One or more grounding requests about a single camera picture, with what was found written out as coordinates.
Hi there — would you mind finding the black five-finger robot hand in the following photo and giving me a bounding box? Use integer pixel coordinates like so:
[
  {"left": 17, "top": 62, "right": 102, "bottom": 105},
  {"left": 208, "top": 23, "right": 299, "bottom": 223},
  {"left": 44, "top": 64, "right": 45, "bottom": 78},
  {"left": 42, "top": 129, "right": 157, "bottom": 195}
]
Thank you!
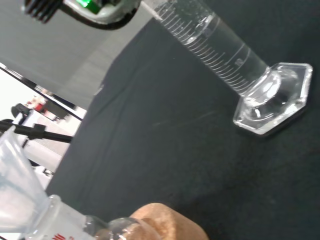
[{"left": 23, "top": 0, "right": 141, "bottom": 31}]

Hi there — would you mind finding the black bench cloth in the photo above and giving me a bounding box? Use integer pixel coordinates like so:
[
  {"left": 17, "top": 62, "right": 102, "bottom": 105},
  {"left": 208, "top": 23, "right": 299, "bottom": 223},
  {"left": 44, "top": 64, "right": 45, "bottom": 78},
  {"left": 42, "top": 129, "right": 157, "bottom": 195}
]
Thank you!
[{"left": 46, "top": 0, "right": 320, "bottom": 240}]

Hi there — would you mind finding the small round-bottom glass flask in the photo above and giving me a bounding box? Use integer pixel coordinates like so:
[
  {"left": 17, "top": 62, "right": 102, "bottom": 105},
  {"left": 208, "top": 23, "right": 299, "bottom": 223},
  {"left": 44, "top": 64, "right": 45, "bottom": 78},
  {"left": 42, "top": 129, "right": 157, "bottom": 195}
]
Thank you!
[{"left": 24, "top": 194, "right": 151, "bottom": 240}]

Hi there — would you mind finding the brown cork ring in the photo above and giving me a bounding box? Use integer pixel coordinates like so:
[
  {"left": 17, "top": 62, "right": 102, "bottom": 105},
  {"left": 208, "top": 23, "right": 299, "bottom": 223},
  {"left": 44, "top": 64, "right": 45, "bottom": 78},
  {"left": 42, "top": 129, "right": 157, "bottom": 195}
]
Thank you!
[{"left": 96, "top": 202, "right": 208, "bottom": 240}]

